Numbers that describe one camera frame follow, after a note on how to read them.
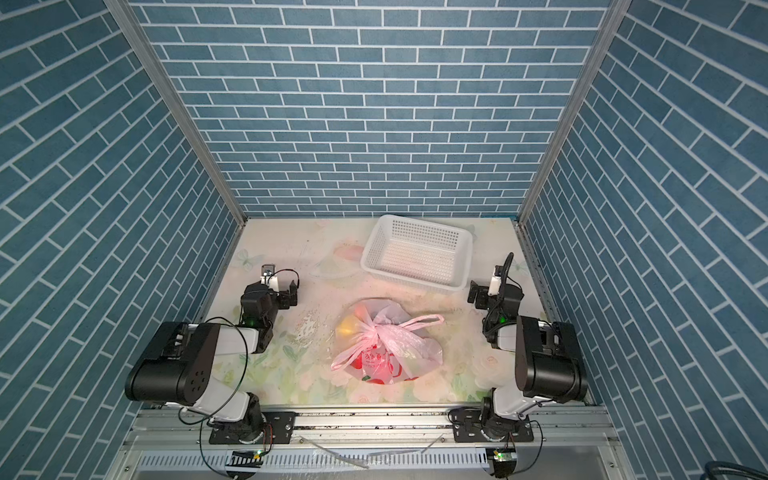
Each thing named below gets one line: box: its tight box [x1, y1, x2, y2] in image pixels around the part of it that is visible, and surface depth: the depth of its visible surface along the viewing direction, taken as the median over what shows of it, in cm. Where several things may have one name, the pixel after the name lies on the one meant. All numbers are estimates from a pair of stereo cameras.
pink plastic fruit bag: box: [330, 298, 445, 385], surface depth 81 cm
